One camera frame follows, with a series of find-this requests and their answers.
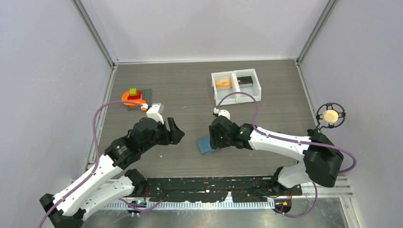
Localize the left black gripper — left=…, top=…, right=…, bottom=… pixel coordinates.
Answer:
left=140, top=117, right=184, bottom=153

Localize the blue card holder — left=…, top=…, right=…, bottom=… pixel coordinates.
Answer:
left=197, top=136, right=219, bottom=155

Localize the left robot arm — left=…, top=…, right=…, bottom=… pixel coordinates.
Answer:
left=39, top=117, right=185, bottom=228

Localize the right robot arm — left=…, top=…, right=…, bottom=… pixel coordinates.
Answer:
left=209, top=115, right=344, bottom=195

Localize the orange card stack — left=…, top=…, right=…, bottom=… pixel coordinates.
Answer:
left=214, top=78, right=232, bottom=90

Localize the black card stack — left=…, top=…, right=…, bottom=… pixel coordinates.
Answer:
left=237, top=76, right=254, bottom=88

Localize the grey building baseplate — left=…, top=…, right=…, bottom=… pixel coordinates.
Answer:
left=127, top=89, right=153, bottom=111

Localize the red toy block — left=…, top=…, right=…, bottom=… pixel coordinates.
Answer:
left=127, top=90, right=142, bottom=100

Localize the green toy cube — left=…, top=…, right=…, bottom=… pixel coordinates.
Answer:
left=129, top=88, right=137, bottom=96

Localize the orange curved toy piece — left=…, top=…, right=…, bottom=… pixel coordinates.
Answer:
left=121, top=91, right=146, bottom=107

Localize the white two-compartment tray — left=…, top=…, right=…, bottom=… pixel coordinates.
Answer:
left=211, top=68, right=261, bottom=105

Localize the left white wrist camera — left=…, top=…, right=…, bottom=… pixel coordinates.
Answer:
left=140, top=103, right=164, bottom=124

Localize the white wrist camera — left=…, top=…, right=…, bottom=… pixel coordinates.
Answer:
left=140, top=103, right=164, bottom=124
left=213, top=107, right=230, bottom=120

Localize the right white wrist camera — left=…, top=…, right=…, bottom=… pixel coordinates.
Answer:
left=213, top=107, right=230, bottom=120

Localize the black microphone with mount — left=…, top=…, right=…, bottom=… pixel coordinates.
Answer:
left=314, top=102, right=346, bottom=132

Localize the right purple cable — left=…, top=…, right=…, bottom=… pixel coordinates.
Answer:
left=216, top=92, right=358, bottom=174

